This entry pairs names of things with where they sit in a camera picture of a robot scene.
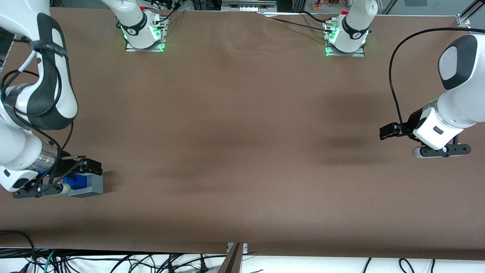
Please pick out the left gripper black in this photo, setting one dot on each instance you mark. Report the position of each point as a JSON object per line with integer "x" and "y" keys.
{"x": 413, "y": 121}

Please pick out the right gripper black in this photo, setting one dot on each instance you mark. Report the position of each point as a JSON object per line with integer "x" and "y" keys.
{"x": 72, "y": 167}

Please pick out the blue plastic part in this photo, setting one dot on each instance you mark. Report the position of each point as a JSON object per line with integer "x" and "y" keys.
{"x": 79, "y": 182}

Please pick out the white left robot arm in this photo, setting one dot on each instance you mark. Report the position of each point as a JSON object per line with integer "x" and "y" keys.
{"x": 466, "y": 94}

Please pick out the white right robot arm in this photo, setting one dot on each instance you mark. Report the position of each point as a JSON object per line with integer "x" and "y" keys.
{"x": 19, "y": 148}

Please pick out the gray square base block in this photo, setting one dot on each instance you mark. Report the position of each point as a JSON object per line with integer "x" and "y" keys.
{"x": 96, "y": 185}

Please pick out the brown table cover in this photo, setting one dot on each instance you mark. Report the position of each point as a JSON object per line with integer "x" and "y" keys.
{"x": 242, "y": 151}

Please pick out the white power strip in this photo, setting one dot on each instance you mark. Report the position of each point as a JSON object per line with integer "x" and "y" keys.
{"x": 246, "y": 7}

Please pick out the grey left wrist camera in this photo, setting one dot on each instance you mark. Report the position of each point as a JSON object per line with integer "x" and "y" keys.
{"x": 418, "y": 152}

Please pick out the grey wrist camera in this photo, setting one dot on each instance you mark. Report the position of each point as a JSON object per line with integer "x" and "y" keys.
{"x": 418, "y": 152}
{"x": 64, "y": 188}

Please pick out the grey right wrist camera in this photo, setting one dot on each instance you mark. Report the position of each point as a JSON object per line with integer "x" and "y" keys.
{"x": 64, "y": 188}

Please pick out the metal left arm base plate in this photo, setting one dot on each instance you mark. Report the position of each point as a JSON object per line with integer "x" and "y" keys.
{"x": 356, "y": 54}

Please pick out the metal corner bracket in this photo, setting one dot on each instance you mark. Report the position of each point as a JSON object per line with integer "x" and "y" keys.
{"x": 463, "y": 21}

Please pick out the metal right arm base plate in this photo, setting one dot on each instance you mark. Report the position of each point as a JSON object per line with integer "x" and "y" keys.
{"x": 146, "y": 49}

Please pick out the aluminium frame profile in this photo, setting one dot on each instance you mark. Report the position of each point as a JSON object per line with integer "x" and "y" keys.
{"x": 475, "y": 7}

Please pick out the aluminium profile post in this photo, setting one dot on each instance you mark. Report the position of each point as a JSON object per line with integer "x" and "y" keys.
{"x": 233, "y": 261}

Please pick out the small metal bracket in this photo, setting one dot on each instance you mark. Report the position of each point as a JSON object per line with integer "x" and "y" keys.
{"x": 245, "y": 247}

